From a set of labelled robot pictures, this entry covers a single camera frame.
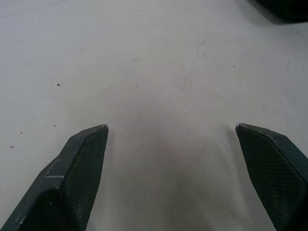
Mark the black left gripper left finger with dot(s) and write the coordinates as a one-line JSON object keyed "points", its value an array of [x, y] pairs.
{"points": [[72, 178]]}

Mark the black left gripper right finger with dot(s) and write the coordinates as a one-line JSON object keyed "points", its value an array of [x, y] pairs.
{"points": [[274, 168]]}

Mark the dark object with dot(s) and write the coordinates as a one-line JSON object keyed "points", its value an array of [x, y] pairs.
{"points": [[286, 9]]}

